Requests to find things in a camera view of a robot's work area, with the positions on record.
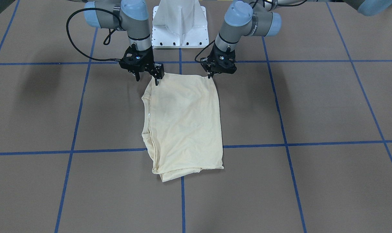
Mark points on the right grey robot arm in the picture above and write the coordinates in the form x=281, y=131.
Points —
x=132, y=17

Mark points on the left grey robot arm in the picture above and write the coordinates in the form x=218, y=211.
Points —
x=243, y=18

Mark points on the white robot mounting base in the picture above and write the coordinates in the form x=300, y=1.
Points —
x=179, y=24

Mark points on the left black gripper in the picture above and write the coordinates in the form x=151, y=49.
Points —
x=211, y=72

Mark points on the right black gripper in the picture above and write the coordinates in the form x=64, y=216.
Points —
x=157, y=71

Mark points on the cream long-sleeve graphic shirt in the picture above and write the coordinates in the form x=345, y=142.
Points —
x=182, y=126

